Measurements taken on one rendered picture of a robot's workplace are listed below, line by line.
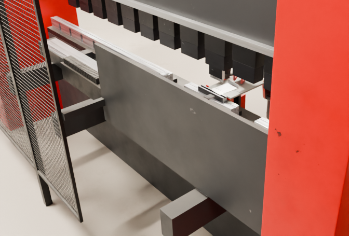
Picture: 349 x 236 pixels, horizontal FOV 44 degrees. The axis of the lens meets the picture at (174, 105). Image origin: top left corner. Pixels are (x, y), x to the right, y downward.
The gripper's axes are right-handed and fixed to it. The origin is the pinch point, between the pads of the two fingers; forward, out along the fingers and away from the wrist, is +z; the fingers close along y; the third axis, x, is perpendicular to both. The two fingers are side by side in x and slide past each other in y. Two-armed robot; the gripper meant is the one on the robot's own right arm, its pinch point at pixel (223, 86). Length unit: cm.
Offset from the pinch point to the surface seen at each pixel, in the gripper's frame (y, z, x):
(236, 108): 41, -5, 42
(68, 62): 77, -4, -66
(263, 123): 45, -5, 63
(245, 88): 27.9, -12.9, 36.6
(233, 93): 36, -11, 35
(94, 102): 96, 0, -6
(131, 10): 48, -42, -44
